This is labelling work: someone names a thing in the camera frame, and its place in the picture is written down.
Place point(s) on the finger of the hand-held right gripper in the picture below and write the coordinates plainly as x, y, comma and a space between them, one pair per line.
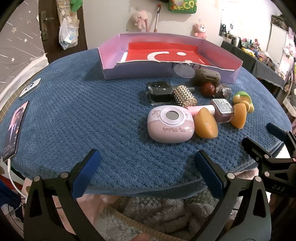
254, 147
276, 130

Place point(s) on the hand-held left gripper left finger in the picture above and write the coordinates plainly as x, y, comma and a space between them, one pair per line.
89, 171

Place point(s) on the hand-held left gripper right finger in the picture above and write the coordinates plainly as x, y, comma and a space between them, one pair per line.
208, 172

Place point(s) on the orange jelly-shaped toy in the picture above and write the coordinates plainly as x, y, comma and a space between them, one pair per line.
239, 115
205, 124

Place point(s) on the green cartoon toy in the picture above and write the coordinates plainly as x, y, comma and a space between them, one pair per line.
241, 98

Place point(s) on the purple nail polish bottle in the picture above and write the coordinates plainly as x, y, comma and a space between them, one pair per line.
222, 109

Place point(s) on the pink oval case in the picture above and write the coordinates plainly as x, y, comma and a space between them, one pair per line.
171, 129

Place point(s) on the dark red ball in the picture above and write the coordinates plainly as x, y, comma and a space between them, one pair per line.
207, 89

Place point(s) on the gold studded cylinder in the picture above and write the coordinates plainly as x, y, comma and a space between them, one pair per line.
185, 96

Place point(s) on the taupe eyeshadow case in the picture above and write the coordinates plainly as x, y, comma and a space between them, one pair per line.
207, 77

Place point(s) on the black nail polish bottle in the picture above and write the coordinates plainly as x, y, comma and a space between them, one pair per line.
159, 93

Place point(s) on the clear round dish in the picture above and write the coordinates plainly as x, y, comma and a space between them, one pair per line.
183, 71

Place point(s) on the purple cardboard box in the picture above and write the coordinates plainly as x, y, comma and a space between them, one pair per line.
120, 73

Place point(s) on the pink cloth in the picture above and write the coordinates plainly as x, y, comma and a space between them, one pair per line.
87, 208

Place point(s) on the blue textured mat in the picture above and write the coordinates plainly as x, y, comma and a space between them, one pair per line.
81, 115

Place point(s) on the grey fluffy blanket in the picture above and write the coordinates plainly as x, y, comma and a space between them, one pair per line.
157, 215

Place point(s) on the black draped table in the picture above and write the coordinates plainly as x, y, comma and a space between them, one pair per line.
252, 62

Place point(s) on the white board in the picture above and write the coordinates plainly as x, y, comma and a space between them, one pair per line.
277, 46

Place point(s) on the black smartphone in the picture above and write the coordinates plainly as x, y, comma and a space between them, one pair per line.
13, 132

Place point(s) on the row of small figurines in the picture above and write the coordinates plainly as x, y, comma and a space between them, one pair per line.
252, 47

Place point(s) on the white square device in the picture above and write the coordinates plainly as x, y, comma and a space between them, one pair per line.
30, 88

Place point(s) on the grid cutting mat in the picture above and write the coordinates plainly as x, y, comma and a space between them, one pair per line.
9, 105

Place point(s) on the dark camouflage bag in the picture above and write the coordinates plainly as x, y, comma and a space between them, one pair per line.
279, 22

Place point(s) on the pink plush toy with hat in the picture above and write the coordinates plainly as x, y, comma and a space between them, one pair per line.
200, 31

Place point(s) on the dark wooden door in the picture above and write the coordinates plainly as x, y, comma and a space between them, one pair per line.
53, 51

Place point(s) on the red paper sheet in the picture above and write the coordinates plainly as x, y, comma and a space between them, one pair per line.
141, 52

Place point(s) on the clear plastic bag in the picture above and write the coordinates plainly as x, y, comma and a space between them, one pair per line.
68, 37

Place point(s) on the grey starry sheet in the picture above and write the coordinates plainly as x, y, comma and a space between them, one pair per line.
20, 41

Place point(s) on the green printed bag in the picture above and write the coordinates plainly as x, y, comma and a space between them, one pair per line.
182, 5

